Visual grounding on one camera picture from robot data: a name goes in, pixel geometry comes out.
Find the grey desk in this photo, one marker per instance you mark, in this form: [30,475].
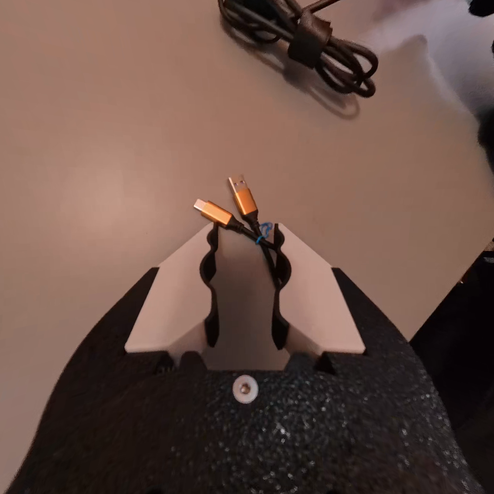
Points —
[115,115]

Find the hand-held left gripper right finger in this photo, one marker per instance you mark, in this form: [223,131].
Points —
[320,308]

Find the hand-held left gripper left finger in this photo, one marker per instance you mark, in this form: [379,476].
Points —
[169,308]

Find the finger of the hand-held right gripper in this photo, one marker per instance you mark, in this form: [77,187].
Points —
[455,58]

